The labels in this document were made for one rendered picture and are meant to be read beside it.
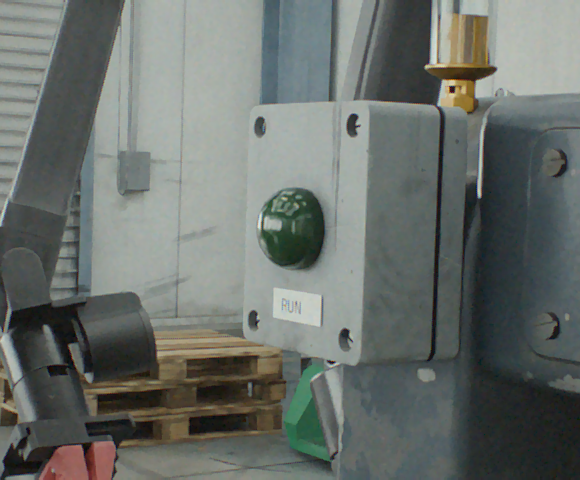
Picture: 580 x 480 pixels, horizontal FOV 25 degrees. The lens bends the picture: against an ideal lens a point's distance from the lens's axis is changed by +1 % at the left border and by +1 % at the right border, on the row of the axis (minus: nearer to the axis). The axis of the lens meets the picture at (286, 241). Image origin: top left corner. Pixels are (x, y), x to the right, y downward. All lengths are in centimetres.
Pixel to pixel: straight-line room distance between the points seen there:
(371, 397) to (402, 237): 9
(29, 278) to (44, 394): 10
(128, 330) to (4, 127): 734
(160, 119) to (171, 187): 47
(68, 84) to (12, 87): 725
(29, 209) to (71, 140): 9
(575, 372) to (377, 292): 7
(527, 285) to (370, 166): 7
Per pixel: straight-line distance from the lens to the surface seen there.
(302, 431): 608
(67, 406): 110
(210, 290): 926
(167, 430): 631
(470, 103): 53
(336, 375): 77
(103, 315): 116
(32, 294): 113
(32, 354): 112
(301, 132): 47
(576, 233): 44
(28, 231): 116
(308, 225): 45
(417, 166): 45
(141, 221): 895
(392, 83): 82
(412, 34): 83
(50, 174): 120
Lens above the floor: 131
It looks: 3 degrees down
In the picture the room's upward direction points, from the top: 2 degrees clockwise
